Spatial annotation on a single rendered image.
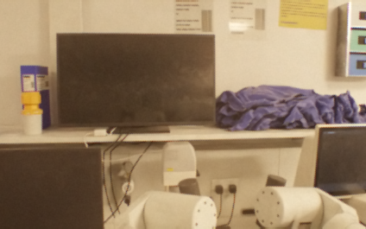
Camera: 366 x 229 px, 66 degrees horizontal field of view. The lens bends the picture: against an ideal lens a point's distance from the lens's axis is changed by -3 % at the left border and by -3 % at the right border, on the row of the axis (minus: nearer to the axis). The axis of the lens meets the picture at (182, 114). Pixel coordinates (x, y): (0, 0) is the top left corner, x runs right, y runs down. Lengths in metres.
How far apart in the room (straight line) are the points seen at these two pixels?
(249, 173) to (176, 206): 1.19
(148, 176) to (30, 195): 0.64
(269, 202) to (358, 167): 0.78
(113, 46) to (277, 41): 0.91
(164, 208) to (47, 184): 0.67
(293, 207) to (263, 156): 1.14
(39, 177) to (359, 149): 1.13
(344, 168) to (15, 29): 1.64
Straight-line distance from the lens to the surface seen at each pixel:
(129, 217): 0.45
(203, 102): 1.34
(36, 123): 1.37
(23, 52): 1.71
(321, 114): 1.48
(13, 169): 1.10
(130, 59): 1.33
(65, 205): 1.07
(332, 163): 1.17
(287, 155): 1.67
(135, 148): 1.49
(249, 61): 1.67
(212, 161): 1.54
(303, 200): 0.51
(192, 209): 0.42
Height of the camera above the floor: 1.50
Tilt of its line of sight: 7 degrees down
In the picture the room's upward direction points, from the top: straight up
